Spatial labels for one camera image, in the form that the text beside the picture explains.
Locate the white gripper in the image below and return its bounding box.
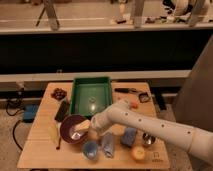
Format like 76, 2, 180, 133
74, 114, 106, 133

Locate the purple bowl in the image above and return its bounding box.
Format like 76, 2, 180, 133
60, 115, 88, 144

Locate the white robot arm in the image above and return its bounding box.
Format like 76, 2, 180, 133
89, 99, 213, 166

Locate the green plastic tray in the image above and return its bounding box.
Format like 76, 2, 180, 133
70, 77, 113, 119

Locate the black brush block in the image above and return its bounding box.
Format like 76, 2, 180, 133
55, 101, 69, 122

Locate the grey folded cloth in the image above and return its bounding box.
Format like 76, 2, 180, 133
101, 132, 114, 158

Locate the yellow banana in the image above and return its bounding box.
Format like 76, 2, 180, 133
48, 124, 61, 150

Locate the bunch of dark grapes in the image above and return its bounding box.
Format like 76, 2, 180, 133
51, 88, 67, 101

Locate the blue sponge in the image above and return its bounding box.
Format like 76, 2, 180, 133
120, 127, 137, 147

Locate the orange carrot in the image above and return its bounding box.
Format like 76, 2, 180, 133
130, 102, 138, 109

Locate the blue box on floor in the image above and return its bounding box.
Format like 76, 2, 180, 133
23, 105, 38, 123

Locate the orange fruit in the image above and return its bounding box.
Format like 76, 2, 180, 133
131, 146, 146, 162

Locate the small black square object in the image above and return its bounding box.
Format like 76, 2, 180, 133
139, 93, 150, 103

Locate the small metal cup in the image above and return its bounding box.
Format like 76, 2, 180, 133
142, 133, 156, 147

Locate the black handled tool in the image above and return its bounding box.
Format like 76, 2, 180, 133
114, 88, 139, 94

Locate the black cable on floor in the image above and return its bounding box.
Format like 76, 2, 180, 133
5, 88, 25, 152

